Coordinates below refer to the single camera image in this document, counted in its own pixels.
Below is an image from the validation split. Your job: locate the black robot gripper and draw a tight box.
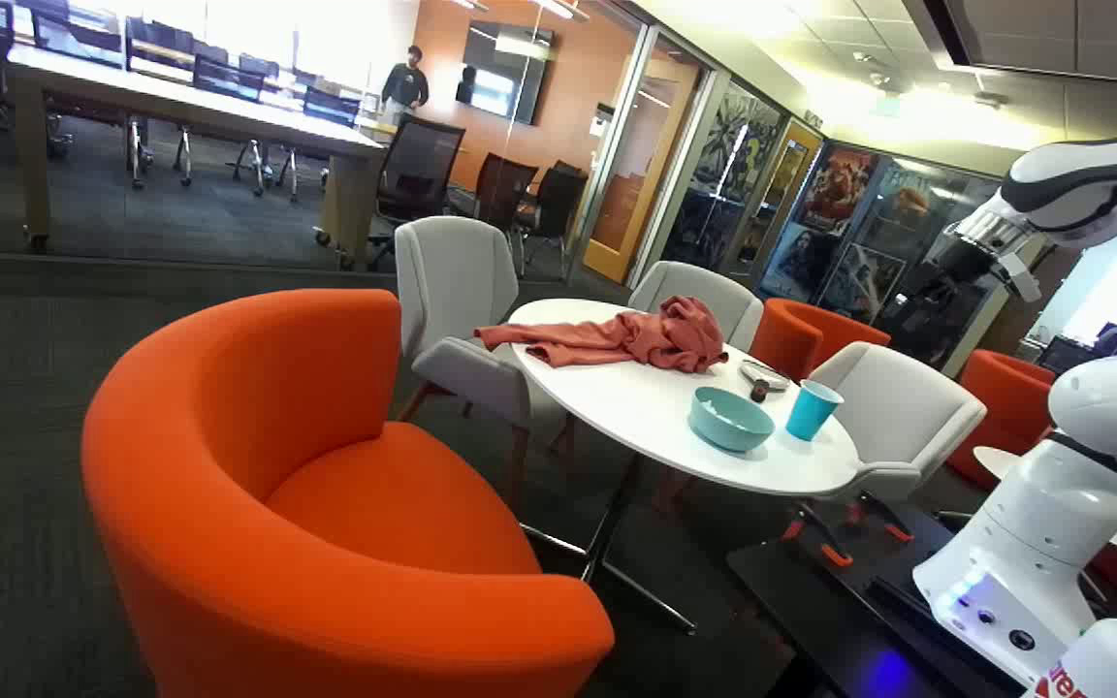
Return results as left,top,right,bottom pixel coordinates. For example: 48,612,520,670
922,189,1046,310

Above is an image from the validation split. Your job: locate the small dark spoon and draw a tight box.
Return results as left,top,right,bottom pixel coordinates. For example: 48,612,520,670
737,364,790,401

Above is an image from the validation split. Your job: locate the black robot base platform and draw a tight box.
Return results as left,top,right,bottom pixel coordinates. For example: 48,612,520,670
726,495,1066,698

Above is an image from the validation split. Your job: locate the light blue bowl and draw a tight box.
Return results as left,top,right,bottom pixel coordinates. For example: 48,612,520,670
686,385,779,457

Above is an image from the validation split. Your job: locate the white chair with metal legs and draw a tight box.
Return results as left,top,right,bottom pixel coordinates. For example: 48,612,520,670
782,337,994,548

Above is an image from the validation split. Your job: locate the teal plastic cup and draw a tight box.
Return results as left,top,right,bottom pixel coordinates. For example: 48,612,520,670
782,379,844,447

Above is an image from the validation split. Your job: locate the low white upholstered chair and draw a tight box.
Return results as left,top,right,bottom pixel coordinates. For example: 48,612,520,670
626,255,769,351

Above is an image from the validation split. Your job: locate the wooden glass door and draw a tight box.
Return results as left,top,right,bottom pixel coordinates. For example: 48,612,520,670
579,34,707,286

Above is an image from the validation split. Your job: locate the rust red cloth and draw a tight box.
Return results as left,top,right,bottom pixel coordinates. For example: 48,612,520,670
474,294,728,379

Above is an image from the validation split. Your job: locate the round white table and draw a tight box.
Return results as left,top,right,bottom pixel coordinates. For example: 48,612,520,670
505,294,865,634

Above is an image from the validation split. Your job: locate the dark brown chair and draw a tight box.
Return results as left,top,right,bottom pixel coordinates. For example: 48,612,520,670
525,158,592,244
469,152,544,232

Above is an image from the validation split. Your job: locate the tall white upholstered chair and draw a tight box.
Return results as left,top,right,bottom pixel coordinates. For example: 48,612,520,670
386,211,575,504

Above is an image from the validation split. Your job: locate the black mesh office chair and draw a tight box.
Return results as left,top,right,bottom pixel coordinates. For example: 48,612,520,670
366,111,469,252

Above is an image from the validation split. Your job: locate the person in dark clothes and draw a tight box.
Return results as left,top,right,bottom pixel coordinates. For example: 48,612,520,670
379,41,433,116

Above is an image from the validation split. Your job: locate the large orange armchair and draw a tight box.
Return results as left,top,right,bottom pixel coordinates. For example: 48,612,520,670
77,281,622,698

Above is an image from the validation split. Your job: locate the long wooden high table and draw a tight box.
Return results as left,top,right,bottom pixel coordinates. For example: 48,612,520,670
5,41,386,263

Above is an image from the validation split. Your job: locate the wall mounted television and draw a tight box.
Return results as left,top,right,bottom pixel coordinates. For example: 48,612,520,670
458,19,557,126

